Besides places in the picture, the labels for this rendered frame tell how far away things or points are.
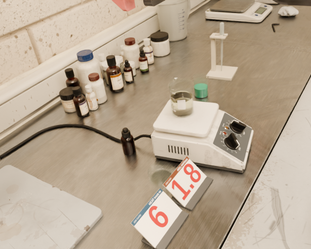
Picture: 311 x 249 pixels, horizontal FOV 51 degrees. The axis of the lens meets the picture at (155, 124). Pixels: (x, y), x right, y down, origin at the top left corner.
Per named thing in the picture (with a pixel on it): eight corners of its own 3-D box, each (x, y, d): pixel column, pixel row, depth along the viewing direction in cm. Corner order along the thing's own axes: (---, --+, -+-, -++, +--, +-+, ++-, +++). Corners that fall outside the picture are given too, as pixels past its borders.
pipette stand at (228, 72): (238, 69, 105) (239, 30, 98) (231, 80, 99) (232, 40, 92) (213, 66, 108) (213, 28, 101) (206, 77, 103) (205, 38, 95)
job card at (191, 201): (213, 180, 67) (213, 165, 64) (191, 211, 61) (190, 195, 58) (186, 170, 70) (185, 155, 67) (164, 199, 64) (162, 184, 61)
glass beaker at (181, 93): (199, 115, 71) (198, 82, 66) (177, 123, 70) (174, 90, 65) (186, 103, 76) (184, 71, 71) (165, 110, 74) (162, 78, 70)
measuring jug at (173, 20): (179, 26, 144) (177, -10, 136) (203, 30, 136) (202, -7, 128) (150, 40, 134) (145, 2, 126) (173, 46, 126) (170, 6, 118)
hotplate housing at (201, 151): (252, 137, 76) (255, 108, 72) (244, 176, 67) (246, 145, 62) (164, 125, 84) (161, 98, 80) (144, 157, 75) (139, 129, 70)
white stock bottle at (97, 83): (105, 95, 101) (99, 69, 96) (108, 102, 97) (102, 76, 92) (90, 99, 100) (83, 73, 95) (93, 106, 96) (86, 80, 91)
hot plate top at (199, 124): (219, 106, 74) (219, 103, 74) (206, 138, 65) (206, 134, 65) (170, 101, 78) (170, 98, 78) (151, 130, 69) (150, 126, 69)
